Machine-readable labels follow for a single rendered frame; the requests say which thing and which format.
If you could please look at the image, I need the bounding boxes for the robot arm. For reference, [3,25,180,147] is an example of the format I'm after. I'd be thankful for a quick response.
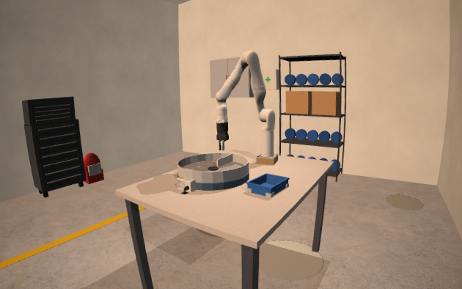
[216,51,275,157]

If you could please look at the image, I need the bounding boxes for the blue open crate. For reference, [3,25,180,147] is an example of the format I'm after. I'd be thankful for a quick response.
[246,173,290,198]

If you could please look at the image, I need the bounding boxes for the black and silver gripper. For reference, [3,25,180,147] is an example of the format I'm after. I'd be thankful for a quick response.
[212,114,229,150]

